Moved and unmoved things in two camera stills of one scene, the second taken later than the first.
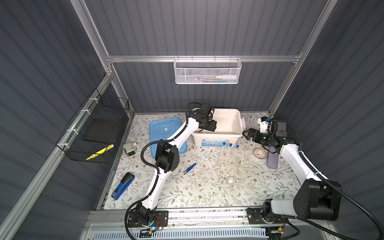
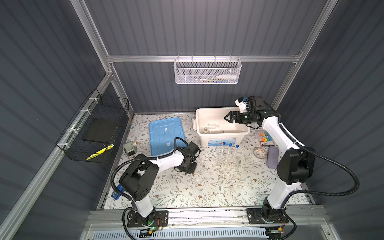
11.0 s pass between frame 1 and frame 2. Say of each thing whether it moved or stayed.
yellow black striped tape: stayed
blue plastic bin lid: stayed
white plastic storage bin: stayed
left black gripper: moved
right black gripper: moved
